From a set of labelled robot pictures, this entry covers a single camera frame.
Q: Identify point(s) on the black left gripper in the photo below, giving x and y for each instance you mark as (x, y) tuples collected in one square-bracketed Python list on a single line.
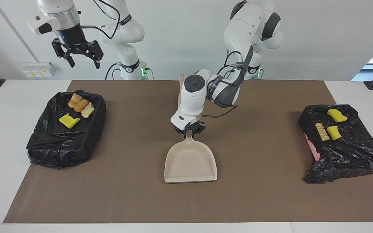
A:
[(189, 127)]

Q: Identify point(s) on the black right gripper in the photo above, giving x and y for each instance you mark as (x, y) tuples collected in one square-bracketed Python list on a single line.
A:
[(73, 40)]

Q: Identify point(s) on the beige plastic dustpan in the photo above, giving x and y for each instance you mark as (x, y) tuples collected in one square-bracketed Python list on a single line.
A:
[(189, 161)]

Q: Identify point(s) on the beige brush with black bristles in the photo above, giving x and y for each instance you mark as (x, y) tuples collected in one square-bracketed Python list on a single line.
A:
[(181, 87)]

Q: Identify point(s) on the orange striped bread piece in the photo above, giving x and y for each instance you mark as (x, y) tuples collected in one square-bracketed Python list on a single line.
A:
[(75, 99)]

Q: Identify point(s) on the brown bread bun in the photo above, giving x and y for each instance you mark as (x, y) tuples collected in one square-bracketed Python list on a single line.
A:
[(82, 105)]

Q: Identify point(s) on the notched yellow sponge piece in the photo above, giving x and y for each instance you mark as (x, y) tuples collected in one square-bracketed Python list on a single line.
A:
[(68, 121)]

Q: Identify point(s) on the pale ridged bread chunk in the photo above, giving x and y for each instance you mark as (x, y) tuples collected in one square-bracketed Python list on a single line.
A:
[(322, 132)]

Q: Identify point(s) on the yellow sponge with green layer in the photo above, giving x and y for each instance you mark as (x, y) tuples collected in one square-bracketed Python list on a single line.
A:
[(334, 132)]

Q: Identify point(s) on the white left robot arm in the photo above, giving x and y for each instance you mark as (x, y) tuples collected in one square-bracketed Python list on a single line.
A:
[(206, 94)]

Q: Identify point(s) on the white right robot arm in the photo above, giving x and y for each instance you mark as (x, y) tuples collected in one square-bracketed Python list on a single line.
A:
[(121, 32)]

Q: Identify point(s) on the black plastic bin bag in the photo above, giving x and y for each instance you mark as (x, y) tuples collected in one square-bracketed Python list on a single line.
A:
[(60, 149)]

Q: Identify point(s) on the pink bin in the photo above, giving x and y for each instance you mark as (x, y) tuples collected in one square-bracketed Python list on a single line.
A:
[(312, 149)]

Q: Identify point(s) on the black bin bag over pink bin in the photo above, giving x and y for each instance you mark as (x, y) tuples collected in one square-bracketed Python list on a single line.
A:
[(351, 152)]

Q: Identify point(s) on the brown table mat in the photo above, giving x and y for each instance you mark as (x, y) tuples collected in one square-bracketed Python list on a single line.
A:
[(238, 200)]

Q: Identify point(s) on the white wall power socket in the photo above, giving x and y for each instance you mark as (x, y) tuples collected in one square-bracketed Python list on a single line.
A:
[(37, 69)]

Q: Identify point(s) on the grey wall conduit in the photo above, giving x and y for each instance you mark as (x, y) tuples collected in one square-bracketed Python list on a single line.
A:
[(11, 25)]

